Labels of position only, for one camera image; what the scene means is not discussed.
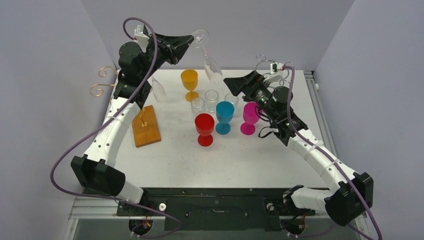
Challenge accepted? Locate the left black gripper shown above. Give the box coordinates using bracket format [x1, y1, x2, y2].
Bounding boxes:
[139, 33, 194, 81]

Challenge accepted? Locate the clear etched glass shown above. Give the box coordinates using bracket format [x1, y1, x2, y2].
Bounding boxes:
[190, 97, 206, 118]
[204, 89, 219, 113]
[224, 93, 239, 117]

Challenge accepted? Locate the blue wine glass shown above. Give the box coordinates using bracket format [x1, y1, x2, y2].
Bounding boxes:
[215, 101, 235, 135]

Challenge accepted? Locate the clear wine glass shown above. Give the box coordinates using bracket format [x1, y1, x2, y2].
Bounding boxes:
[151, 76, 167, 103]
[190, 29, 224, 84]

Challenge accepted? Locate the pink wine glass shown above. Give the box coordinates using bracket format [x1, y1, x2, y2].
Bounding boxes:
[240, 102, 260, 136]

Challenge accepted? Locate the clear wine glass back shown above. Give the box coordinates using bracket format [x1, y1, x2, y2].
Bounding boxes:
[151, 76, 167, 103]

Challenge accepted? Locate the red wine glass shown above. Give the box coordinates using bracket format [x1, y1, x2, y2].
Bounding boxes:
[194, 113, 215, 147]

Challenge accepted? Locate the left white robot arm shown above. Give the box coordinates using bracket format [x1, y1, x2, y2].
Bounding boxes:
[70, 34, 195, 215]

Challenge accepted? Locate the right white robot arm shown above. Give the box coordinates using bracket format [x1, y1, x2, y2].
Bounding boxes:
[223, 71, 374, 227]

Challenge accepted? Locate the wooden rack base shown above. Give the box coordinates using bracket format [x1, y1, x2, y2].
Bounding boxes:
[131, 105, 161, 148]

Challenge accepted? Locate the yellow plastic goblet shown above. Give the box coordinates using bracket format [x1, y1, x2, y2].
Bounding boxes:
[180, 69, 199, 102]

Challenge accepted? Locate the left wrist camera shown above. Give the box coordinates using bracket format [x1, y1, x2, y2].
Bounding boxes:
[133, 24, 150, 50]

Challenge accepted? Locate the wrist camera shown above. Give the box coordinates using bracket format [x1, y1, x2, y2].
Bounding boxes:
[264, 62, 290, 85]
[133, 24, 150, 50]

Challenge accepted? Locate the chrome wire glass rack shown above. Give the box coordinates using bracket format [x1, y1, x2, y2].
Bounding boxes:
[254, 54, 291, 88]

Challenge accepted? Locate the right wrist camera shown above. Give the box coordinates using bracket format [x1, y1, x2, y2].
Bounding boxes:
[264, 62, 290, 85]

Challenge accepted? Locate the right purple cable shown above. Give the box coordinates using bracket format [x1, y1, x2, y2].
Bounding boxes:
[281, 65, 383, 240]

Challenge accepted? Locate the gold wire glass rack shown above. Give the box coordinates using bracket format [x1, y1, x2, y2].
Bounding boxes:
[90, 66, 147, 127]

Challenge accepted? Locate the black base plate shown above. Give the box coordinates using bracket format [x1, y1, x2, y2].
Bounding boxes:
[116, 188, 315, 232]

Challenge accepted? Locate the aluminium rail frame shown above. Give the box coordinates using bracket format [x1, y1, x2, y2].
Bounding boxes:
[63, 197, 363, 240]

